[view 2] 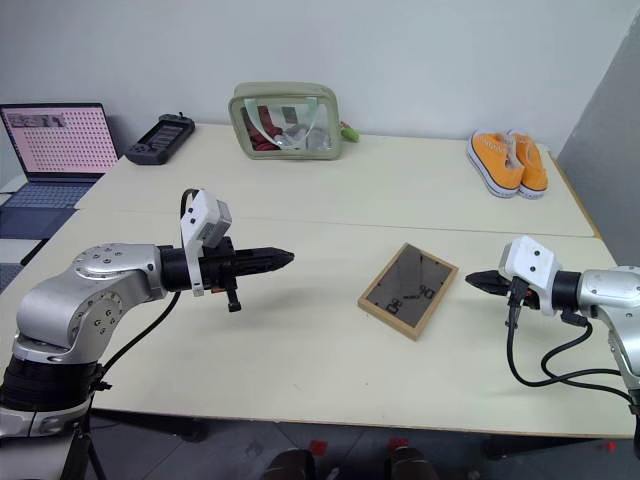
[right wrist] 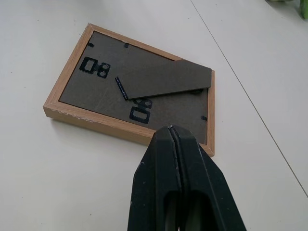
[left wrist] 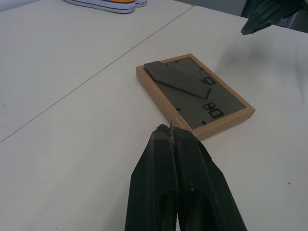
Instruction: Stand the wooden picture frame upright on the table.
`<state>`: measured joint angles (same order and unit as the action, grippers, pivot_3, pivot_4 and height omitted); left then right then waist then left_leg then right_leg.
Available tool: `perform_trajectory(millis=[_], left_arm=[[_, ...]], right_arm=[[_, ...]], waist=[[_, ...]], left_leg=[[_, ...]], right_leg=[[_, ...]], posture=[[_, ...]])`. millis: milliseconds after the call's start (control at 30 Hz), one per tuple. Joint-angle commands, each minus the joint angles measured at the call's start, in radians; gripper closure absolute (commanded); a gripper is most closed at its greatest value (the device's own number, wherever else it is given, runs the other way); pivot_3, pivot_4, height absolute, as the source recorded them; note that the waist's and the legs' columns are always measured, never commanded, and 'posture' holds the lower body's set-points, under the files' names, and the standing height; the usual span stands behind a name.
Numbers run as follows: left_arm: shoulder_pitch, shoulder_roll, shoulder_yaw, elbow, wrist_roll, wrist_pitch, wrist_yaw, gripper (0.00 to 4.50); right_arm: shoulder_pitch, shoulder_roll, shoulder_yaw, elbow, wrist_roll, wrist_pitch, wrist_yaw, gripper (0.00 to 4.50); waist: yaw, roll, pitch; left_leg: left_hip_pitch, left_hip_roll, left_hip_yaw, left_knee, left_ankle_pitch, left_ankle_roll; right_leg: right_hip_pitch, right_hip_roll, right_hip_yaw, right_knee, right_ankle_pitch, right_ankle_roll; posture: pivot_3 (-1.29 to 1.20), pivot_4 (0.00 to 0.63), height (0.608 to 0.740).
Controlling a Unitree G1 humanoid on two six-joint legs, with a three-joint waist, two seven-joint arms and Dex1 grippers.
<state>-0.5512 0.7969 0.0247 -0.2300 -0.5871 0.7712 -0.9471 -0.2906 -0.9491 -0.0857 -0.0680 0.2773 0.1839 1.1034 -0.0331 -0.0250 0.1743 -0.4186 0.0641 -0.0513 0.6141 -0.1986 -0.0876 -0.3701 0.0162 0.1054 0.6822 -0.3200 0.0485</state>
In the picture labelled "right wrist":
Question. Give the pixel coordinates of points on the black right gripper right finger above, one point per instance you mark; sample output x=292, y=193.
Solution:
x=207, y=183

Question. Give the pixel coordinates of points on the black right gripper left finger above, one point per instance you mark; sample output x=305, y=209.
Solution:
x=154, y=178

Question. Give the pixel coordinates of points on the green object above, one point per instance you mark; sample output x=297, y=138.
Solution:
x=302, y=8

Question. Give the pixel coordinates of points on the wooden picture frame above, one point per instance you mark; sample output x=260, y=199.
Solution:
x=144, y=79

